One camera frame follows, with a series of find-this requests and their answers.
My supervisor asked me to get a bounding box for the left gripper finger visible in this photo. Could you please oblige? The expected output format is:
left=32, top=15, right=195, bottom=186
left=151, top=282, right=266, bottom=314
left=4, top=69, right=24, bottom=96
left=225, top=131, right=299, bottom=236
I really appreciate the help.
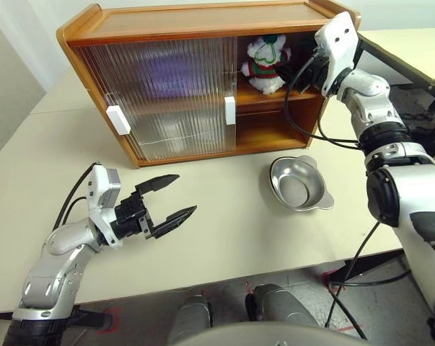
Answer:
left=133, top=174, right=181, bottom=198
left=152, top=205, right=198, bottom=240

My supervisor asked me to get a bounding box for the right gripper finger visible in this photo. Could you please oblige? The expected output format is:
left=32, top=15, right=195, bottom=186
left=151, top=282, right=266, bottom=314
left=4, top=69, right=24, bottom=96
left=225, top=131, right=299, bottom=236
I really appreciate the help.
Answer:
left=276, top=61, right=299, bottom=86

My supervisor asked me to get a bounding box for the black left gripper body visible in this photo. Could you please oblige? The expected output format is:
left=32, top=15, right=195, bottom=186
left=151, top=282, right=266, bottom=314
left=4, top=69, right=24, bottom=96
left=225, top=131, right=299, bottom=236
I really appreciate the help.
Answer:
left=110, top=190, right=157, bottom=241

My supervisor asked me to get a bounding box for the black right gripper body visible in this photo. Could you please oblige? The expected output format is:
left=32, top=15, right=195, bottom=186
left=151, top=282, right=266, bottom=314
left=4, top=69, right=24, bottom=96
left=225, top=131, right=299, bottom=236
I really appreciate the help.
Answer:
left=295, top=46, right=332, bottom=95

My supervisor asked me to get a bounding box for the white plush bear christmas outfit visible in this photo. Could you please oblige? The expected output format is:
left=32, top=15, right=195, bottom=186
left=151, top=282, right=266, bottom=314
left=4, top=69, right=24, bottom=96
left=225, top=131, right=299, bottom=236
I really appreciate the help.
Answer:
left=240, top=34, right=292, bottom=97

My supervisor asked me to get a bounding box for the ribbed clear sliding door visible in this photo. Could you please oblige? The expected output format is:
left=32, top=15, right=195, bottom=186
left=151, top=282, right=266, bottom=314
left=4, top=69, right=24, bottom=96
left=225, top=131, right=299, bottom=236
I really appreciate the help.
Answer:
left=89, top=35, right=239, bottom=156
left=72, top=38, right=225, bottom=161

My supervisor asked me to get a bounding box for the white door handle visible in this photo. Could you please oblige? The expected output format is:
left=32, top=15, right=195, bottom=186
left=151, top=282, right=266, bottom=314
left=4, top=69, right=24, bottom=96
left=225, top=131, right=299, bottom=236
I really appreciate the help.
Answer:
left=224, top=95, right=237, bottom=126
left=105, top=105, right=132, bottom=136

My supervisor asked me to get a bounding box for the purple tissue pack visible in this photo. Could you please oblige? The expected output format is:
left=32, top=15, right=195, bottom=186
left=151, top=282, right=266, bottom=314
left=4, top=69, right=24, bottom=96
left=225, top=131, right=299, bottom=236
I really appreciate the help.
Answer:
left=133, top=50, right=221, bottom=102

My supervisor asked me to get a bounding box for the wooden cabinet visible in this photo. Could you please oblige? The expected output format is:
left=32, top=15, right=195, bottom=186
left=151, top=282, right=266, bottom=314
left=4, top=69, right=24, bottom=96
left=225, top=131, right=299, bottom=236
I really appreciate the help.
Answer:
left=56, top=0, right=361, bottom=169

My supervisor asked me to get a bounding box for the black-framed side table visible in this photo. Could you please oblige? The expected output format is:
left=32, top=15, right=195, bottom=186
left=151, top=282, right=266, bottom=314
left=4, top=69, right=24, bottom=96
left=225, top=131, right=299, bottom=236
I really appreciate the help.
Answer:
left=353, top=27, right=435, bottom=112

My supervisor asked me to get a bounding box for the grey robot left thigh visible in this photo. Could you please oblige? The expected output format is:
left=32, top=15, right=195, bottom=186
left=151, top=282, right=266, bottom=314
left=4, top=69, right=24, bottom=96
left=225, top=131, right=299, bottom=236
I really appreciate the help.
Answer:
left=166, top=294, right=214, bottom=343

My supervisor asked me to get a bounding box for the grey robot thigh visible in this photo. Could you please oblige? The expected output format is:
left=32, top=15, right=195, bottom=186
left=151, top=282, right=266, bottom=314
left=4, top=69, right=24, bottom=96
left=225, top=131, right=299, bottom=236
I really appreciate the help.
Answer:
left=166, top=294, right=214, bottom=343
left=245, top=283, right=321, bottom=327

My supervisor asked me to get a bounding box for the red floor tape mark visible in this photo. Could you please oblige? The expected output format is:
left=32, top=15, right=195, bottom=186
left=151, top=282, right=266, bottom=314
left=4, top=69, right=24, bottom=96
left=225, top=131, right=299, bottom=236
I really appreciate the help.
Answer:
left=94, top=308, right=123, bottom=334
left=320, top=270, right=348, bottom=293

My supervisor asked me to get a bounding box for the black table leg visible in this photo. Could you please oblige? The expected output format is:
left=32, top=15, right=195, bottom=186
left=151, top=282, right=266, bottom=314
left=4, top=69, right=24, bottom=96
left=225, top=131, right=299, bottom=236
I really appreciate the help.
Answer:
left=325, top=252, right=411, bottom=288
left=0, top=305, right=113, bottom=329

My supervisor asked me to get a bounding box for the grey robot right thigh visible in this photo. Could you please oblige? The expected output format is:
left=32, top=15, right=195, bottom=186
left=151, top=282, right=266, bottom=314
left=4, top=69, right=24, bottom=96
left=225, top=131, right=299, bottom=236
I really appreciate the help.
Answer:
left=245, top=283, right=321, bottom=327

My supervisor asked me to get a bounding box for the grey robot torso rim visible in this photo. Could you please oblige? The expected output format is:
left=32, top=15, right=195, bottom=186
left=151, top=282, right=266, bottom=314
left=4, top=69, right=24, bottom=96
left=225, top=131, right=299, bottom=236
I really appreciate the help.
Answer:
left=188, top=321, right=369, bottom=346

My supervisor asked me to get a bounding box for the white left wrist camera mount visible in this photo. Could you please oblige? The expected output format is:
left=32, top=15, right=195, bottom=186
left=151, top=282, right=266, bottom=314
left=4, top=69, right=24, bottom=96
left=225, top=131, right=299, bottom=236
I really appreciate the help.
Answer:
left=87, top=164, right=123, bottom=249

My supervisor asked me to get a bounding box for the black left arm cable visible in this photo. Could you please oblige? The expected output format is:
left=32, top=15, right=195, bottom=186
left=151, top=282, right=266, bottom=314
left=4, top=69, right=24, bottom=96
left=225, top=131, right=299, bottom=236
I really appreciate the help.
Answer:
left=52, top=162, right=97, bottom=231

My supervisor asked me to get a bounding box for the steel bowl with handles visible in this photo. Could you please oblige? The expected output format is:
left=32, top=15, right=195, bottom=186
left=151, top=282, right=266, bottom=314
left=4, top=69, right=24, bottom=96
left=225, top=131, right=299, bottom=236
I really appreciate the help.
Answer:
left=268, top=155, right=335, bottom=213

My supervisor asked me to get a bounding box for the black right shoulder cable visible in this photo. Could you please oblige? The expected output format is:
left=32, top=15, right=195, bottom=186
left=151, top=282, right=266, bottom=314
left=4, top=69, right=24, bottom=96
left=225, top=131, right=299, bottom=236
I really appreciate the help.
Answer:
left=324, top=221, right=413, bottom=342

